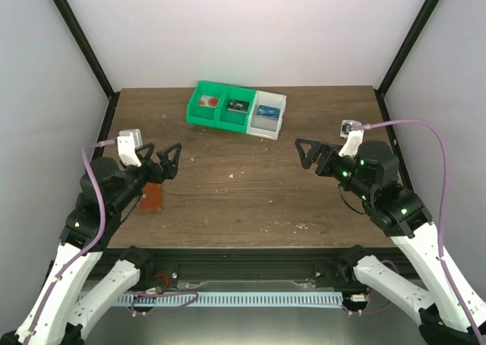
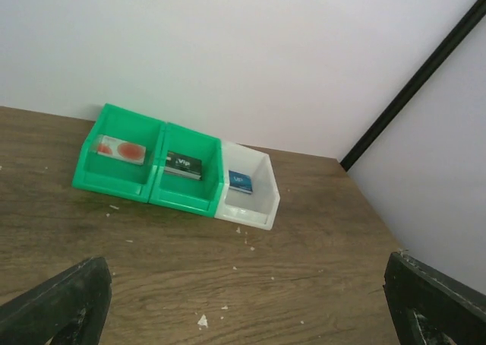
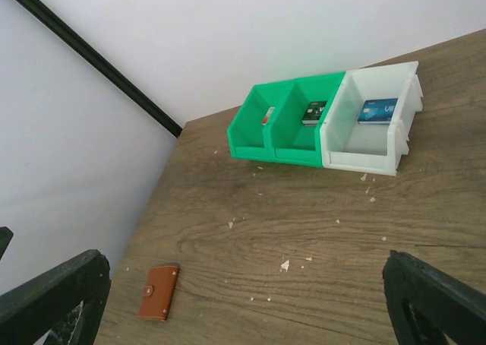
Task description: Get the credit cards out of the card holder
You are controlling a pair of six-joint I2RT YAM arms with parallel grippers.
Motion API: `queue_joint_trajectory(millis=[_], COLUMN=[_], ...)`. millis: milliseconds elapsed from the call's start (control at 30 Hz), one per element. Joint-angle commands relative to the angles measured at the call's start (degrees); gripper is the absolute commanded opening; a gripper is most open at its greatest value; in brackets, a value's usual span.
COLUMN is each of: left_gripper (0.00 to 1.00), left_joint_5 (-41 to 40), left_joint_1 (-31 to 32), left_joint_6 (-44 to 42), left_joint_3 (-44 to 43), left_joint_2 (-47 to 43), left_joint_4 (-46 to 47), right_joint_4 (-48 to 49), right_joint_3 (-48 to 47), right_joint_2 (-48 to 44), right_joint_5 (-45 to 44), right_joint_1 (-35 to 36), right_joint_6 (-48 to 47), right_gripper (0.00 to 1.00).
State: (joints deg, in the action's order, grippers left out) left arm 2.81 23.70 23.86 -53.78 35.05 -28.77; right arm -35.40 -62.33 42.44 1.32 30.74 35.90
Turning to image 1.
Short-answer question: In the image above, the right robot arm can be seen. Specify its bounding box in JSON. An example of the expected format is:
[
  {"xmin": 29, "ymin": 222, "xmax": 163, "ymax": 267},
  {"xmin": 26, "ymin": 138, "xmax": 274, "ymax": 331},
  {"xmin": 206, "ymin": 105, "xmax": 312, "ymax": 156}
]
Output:
[{"xmin": 295, "ymin": 138, "xmax": 485, "ymax": 344}]

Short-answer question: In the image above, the black card in bin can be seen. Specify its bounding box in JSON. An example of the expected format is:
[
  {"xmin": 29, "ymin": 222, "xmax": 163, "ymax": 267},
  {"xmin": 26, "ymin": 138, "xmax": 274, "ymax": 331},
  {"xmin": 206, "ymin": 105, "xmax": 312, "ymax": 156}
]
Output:
[{"xmin": 226, "ymin": 99, "xmax": 250, "ymax": 114}]

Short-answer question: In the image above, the black aluminium frame rail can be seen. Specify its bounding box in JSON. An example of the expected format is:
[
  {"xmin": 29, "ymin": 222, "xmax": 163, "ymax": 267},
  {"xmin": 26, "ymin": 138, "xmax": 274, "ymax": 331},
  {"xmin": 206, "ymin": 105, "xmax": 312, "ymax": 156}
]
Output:
[{"xmin": 98, "ymin": 248, "xmax": 418, "ymax": 289}]

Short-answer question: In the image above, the blue VIP card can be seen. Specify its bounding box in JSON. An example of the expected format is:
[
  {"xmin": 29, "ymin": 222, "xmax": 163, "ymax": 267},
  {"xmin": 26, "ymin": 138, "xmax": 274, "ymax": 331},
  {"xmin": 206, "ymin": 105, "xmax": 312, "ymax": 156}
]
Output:
[{"xmin": 257, "ymin": 105, "xmax": 281, "ymax": 120}]

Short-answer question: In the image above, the left green storage bin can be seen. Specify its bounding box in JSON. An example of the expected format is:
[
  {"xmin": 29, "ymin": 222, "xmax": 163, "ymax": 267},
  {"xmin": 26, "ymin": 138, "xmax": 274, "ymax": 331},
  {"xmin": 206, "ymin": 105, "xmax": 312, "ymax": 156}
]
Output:
[{"xmin": 186, "ymin": 81, "xmax": 225, "ymax": 128}]

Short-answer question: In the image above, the red white card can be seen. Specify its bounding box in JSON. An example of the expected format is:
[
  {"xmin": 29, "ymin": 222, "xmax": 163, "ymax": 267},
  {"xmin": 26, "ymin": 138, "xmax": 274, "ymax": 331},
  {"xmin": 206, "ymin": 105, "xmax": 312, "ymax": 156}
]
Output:
[{"xmin": 198, "ymin": 95, "xmax": 219, "ymax": 109}]

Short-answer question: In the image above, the black frame post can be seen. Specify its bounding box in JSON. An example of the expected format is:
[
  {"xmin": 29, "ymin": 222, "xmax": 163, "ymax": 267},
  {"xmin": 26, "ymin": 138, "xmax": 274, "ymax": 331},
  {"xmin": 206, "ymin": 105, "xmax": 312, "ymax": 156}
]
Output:
[
  {"xmin": 40, "ymin": 0, "xmax": 116, "ymax": 100},
  {"xmin": 377, "ymin": 0, "xmax": 440, "ymax": 96}
]

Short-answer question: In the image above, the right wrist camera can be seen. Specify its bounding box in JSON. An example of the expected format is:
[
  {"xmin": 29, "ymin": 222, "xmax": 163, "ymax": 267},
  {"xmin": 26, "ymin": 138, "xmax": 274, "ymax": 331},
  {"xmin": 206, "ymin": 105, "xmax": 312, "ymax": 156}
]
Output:
[{"xmin": 339, "ymin": 119, "xmax": 364, "ymax": 157}]

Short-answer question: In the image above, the light blue slotted cable duct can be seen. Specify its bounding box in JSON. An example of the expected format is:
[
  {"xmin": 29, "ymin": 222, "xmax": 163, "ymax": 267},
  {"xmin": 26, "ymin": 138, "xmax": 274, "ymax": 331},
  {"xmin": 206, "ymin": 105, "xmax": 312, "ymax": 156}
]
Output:
[{"xmin": 112, "ymin": 292, "xmax": 343, "ymax": 309}]

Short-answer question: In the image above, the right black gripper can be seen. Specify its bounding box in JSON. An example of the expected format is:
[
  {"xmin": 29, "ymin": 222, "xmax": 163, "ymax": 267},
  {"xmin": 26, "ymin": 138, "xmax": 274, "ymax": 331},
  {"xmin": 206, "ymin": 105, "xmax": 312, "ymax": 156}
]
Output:
[{"xmin": 295, "ymin": 138, "xmax": 374, "ymax": 202}]

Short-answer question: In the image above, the middle green storage bin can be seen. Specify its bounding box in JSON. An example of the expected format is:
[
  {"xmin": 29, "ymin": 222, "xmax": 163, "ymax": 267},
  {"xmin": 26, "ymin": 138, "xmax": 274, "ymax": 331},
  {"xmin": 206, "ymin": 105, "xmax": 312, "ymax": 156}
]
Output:
[{"xmin": 216, "ymin": 85, "xmax": 256, "ymax": 134}]

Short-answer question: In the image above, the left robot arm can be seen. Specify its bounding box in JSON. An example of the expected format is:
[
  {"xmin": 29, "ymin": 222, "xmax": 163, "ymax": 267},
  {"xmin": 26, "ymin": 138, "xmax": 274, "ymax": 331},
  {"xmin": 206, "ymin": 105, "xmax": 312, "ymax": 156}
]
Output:
[{"xmin": 1, "ymin": 144, "xmax": 181, "ymax": 344}]

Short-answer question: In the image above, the white storage bin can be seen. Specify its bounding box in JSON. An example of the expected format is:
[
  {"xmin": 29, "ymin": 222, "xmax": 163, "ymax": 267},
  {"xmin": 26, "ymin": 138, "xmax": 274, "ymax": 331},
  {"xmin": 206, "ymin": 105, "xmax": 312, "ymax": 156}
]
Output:
[{"xmin": 246, "ymin": 90, "xmax": 286, "ymax": 140}]

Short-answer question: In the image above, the green storage bin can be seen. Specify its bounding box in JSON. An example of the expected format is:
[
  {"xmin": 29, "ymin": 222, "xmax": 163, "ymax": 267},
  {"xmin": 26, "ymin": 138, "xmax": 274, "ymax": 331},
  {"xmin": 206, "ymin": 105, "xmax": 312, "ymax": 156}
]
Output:
[
  {"xmin": 186, "ymin": 81, "xmax": 225, "ymax": 128},
  {"xmin": 216, "ymin": 85, "xmax": 256, "ymax": 134}
]

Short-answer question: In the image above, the right black frame post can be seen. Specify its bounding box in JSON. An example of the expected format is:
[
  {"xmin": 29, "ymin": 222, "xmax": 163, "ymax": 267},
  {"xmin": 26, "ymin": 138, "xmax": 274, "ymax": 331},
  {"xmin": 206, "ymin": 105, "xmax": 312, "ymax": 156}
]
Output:
[{"xmin": 377, "ymin": 0, "xmax": 440, "ymax": 96}]

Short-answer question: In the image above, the brown leather card holder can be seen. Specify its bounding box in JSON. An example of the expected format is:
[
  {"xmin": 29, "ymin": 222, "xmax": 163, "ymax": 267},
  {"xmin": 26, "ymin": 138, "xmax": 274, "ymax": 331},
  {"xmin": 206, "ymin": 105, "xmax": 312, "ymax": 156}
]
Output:
[{"xmin": 138, "ymin": 183, "xmax": 163, "ymax": 212}]

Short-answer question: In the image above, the left black frame post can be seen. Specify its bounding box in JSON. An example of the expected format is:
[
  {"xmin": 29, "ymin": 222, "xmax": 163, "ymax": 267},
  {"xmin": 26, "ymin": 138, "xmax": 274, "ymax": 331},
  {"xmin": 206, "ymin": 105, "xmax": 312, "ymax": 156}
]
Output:
[{"xmin": 40, "ymin": 0, "xmax": 116, "ymax": 100}]

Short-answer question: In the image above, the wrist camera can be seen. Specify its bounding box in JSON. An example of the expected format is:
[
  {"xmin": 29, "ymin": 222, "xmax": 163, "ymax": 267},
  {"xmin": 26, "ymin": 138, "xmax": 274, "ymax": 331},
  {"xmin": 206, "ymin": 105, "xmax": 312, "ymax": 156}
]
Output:
[
  {"xmin": 339, "ymin": 119, "xmax": 364, "ymax": 157},
  {"xmin": 116, "ymin": 128, "xmax": 143, "ymax": 167}
]

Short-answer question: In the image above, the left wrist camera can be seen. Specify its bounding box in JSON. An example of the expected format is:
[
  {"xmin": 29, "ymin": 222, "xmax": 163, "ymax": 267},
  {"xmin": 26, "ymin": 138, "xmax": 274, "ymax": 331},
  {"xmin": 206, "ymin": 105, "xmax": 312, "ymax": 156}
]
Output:
[{"xmin": 116, "ymin": 128, "xmax": 143, "ymax": 167}]

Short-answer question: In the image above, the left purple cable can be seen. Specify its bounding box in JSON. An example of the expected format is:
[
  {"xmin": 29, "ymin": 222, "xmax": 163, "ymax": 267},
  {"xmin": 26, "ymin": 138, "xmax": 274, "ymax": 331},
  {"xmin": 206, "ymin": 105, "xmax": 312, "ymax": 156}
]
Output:
[{"xmin": 26, "ymin": 139, "xmax": 118, "ymax": 338}]

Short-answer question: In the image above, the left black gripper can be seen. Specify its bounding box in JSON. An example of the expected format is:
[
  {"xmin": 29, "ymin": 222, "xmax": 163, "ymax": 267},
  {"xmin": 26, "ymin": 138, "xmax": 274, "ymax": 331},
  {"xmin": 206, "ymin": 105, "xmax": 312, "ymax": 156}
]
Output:
[{"xmin": 112, "ymin": 142, "xmax": 184, "ymax": 214}]

